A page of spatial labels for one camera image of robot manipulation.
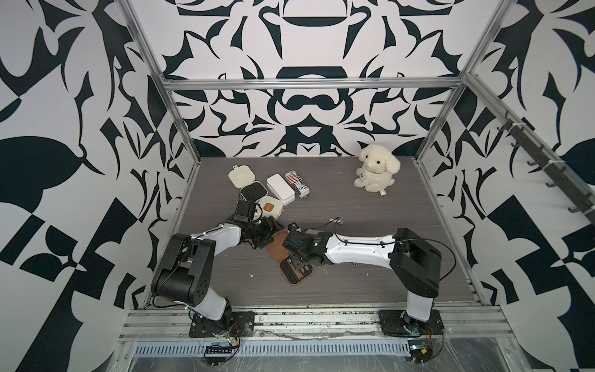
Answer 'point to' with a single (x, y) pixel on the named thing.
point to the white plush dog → (378, 167)
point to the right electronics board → (421, 353)
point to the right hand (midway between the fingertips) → (295, 254)
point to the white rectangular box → (280, 187)
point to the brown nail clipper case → (288, 268)
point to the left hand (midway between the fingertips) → (277, 228)
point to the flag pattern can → (297, 184)
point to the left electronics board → (216, 354)
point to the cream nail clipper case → (270, 207)
